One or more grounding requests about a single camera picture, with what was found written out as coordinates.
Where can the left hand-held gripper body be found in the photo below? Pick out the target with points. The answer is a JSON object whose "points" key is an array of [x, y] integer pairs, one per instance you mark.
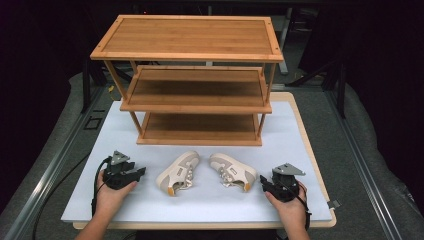
{"points": [[116, 176]]}

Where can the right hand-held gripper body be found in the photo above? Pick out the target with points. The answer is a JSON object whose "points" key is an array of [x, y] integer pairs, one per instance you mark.
{"points": [[283, 186]]}

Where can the beige sneaker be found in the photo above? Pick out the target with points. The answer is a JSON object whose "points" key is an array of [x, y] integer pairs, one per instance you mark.
{"points": [[176, 175], [235, 171]]}

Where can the wooden three-tier shoe rack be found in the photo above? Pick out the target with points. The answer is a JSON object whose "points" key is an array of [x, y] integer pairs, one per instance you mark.
{"points": [[190, 36]]}

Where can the person's left hand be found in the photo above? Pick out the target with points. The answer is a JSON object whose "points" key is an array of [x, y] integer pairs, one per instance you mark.
{"points": [[110, 200]]}

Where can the person's right hand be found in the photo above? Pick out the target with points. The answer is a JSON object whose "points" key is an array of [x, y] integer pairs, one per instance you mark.
{"points": [[293, 213]]}

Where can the small silver clip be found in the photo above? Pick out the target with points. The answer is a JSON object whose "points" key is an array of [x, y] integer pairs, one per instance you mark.
{"points": [[334, 204]]}

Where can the white table mat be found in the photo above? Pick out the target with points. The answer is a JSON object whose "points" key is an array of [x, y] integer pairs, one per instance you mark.
{"points": [[206, 206]]}

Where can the grey metal stand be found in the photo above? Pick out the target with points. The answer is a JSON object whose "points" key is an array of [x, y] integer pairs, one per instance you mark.
{"points": [[284, 40]]}

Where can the aluminium floor rail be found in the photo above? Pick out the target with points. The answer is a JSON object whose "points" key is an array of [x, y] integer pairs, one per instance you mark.
{"points": [[363, 170], [50, 173]]}

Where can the black metal post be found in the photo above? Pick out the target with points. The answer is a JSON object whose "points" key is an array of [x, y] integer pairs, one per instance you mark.
{"points": [[86, 86], [341, 93]]}

